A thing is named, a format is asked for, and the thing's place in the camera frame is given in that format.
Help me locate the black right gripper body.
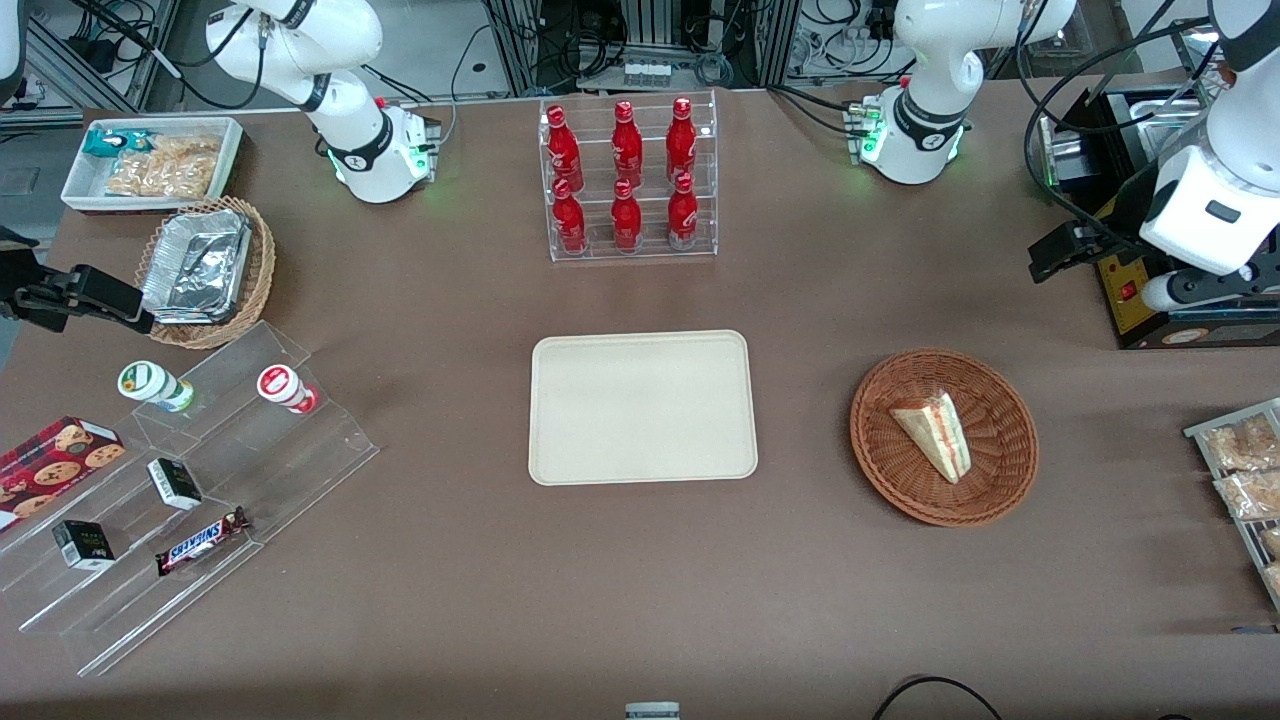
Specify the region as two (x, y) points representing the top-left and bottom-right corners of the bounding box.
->
(0, 228), (73, 326)

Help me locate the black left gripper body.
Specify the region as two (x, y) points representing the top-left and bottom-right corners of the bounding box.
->
(1072, 168), (1161, 273)

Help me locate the triangular sandwich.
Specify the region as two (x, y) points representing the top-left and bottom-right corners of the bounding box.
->
(889, 392), (972, 485)

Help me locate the light wicker basket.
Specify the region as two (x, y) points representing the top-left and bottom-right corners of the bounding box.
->
(134, 196), (277, 350)

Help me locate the round brown wicker basket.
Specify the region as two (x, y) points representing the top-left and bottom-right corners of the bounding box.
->
(850, 348), (1039, 528)

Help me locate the grey tray of snack bags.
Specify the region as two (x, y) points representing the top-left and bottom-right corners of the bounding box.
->
(1184, 397), (1280, 613)

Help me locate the beige plastic tray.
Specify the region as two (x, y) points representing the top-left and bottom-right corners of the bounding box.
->
(528, 330), (759, 487)

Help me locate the black hot food display case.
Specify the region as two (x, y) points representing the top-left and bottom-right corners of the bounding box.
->
(1035, 20), (1280, 350)

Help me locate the green label yogurt bottle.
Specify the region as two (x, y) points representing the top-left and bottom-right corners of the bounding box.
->
(117, 360), (196, 414)

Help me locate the stack of foil containers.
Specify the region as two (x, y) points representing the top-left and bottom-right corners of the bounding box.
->
(141, 207), (253, 325)

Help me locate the white rectangular snack bin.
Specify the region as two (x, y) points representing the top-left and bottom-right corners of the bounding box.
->
(60, 116), (245, 215)

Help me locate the clear bag of chips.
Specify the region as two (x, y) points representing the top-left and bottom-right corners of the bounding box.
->
(104, 135), (222, 199)

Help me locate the teal snack packet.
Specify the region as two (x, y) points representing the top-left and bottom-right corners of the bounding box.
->
(82, 129), (153, 158)

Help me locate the red cookie box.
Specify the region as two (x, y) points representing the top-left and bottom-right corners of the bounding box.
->
(0, 416), (127, 533)

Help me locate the small black carton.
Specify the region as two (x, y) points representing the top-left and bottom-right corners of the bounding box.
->
(146, 457), (203, 512)
(51, 519), (116, 571)

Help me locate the red label yogurt bottle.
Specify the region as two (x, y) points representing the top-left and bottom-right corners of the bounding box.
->
(256, 364), (320, 415)

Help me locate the clear acrylic stepped shelf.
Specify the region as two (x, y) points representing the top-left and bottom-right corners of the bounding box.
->
(0, 320), (381, 678)

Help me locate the snickers candy bar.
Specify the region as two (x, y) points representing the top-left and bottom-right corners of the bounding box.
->
(154, 506), (252, 577)

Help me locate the clear bag of pastries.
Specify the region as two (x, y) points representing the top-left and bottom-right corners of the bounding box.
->
(1214, 469), (1280, 523)
(1202, 414), (1280, 473)

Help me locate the red soda bottle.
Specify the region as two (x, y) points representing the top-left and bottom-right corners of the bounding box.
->
(666, 97), (699, 182)
(552, 178), (589, 254)
(610, 178), (644, 252)
(667, 172), (701, 250)
(546, 105), (585, 193)
(611, 100), (645, 187)

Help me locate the clear acrylic bottle rack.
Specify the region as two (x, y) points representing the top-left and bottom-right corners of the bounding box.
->
(539, 90), (719, 264)

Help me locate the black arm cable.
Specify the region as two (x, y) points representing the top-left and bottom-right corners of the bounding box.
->
(1022, 0), (1216, 246)

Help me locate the black floor cable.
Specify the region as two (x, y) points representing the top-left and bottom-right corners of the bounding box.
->
(871, 676), (1005, 720)

